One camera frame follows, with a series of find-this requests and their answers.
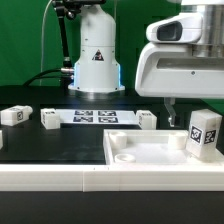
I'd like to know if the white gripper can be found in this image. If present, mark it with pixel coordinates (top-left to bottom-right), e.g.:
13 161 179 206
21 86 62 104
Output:
135 13 224 127

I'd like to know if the white square tabletop part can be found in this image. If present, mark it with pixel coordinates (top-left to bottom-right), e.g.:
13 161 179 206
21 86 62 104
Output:
103 129 224 165

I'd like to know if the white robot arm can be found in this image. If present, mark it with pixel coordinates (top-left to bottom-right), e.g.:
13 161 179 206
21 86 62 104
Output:
69 0 224 125

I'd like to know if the white sheet with markers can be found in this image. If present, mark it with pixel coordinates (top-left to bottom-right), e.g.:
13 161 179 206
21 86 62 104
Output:
56 109 138 125

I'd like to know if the white obstacle fence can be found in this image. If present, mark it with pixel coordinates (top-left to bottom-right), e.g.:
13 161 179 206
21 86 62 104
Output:
0 164 224 192

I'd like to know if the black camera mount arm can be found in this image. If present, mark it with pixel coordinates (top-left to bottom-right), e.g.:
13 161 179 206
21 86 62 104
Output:
52 0 106 67

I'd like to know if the black cable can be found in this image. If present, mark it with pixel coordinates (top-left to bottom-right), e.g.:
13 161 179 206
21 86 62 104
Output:
22 68 75 87

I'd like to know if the white cable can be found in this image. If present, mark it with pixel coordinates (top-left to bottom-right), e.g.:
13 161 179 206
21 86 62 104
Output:
39 0 54 86

